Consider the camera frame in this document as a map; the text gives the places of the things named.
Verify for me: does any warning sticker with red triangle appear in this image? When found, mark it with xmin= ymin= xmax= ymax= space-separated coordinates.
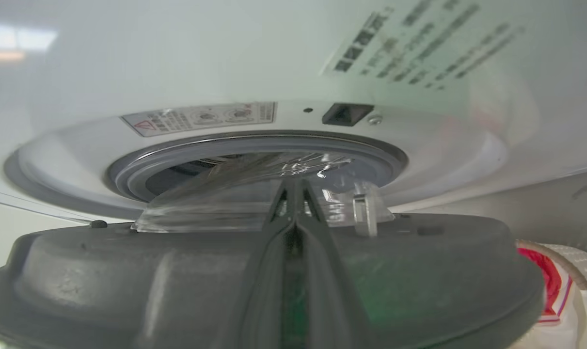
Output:
xmin=121 ymin=101 xmax=278 ymax=138

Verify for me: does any grey washing machine door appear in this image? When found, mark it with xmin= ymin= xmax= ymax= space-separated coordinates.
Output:
xmin=0 ymin=152 xmax=547 ymax=349

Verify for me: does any white washing machine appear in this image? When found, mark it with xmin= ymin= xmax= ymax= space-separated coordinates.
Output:
xmin=0 ymin=0 xmax=587 ymax=228

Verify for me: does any grey rubber drum gasket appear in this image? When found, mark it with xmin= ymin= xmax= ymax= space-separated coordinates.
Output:
xmin=106 ymin=130 xmax=410 ymax=204

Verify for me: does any white laundry basket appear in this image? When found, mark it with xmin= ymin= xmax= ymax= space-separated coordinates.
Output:
xmin=515 ymin=239 xmax=587 ymax=349

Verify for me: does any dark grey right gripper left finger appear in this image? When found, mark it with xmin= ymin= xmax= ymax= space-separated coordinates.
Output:
xmin=210 ymin=179 xmax=297 ymax=349

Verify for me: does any red and white cloth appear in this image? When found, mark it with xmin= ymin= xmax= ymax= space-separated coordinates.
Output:
xmin=517 ymin=248 xmax=573 ymax=324

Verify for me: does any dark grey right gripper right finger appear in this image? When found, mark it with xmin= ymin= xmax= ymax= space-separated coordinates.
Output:
xmin=297 ymin=179 xmax=372 ymax=349

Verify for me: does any instruction label with black text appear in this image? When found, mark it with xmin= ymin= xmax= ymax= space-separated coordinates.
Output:
xmin=319 ymin=0 xmax=527 ymax=93

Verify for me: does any black door latch slot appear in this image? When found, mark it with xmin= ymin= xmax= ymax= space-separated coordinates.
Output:
xmin=321 ymin=102 xmax=375 ymax=127

